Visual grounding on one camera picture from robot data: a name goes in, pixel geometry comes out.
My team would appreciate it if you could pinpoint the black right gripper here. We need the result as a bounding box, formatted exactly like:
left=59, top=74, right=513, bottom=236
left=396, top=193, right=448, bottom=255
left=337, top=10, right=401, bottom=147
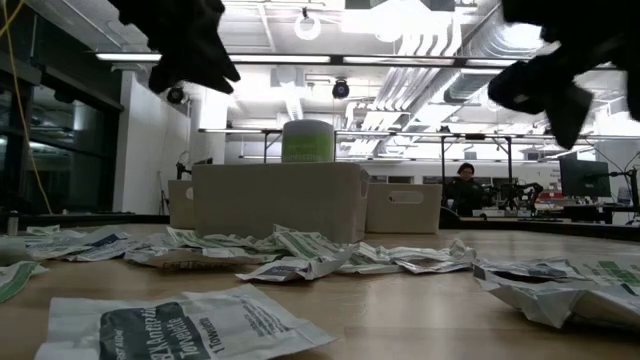
left=487, top=0, right=640, bottom=117

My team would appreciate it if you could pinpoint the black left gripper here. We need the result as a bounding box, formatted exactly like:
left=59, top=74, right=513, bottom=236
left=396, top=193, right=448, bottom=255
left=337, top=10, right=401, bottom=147
left=107, top=0, right=243, bottom=97

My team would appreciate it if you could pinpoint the wide grey plastic bin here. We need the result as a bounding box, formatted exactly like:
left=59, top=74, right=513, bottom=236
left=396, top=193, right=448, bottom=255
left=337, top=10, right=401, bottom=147
left=192, top=161, right=370, bottom=245

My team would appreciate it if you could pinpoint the overhead LED light bar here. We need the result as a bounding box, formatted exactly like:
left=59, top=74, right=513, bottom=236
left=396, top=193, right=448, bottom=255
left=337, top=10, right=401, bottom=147
left=94, top=52, right=621, bottom=70

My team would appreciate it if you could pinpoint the black computer monitor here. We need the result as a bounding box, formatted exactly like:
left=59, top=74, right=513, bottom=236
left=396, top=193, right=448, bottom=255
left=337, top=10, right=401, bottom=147
left=558, top=158, right=612, bottom=199

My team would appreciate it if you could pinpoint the green wipes canister white lid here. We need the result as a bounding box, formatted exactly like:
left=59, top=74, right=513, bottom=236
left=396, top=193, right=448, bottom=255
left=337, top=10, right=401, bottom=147
left=280, top=118, right=336, bottom=164

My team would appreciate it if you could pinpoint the seated person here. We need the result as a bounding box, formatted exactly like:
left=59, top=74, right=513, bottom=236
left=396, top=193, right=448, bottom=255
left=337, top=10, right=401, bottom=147
left=444, top=162, right=489, bottom=217

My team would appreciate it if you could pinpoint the grey plastic bin with slots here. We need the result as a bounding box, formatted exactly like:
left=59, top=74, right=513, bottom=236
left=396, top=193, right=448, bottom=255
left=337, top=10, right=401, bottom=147
left=366, top=182, right=444, bottom=235
left=167, top=179, right=196, bottom=230

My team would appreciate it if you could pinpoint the white antiseptic towelette packet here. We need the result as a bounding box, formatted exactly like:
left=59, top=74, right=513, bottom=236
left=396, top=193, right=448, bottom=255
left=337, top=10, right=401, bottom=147
left=472, top=257, right=640, bottom=331
left=123, top=246, right=281, bottom=271
left=234, top=249, right=352, bottom=282
left=33, top=283, right=335, bottom=360
left=58, top=227, right=147, bottom=264

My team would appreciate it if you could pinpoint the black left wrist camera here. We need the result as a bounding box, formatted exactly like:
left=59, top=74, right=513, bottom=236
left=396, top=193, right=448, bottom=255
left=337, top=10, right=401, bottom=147
left=147, top=62, right=175, bottom=96

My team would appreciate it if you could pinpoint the silver ventilation duct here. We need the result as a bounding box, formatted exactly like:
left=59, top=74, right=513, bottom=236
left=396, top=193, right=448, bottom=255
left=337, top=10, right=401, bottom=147
left=442, top=29, right=501, bottom=104

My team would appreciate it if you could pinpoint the white ring light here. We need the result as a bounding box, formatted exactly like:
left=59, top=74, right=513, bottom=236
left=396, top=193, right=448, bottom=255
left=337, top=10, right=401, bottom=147
left=293, top=7, right=323, bottom=42

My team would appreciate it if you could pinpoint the black metal table frame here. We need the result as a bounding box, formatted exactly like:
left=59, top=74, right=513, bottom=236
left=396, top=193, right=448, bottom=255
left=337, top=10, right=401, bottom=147
left=439, top=132, right=515, bottom=201

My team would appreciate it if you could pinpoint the yellow hanging cable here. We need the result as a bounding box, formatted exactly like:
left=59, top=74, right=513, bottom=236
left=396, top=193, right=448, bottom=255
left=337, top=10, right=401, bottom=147
left=0, top=0, right=54, bottom=216

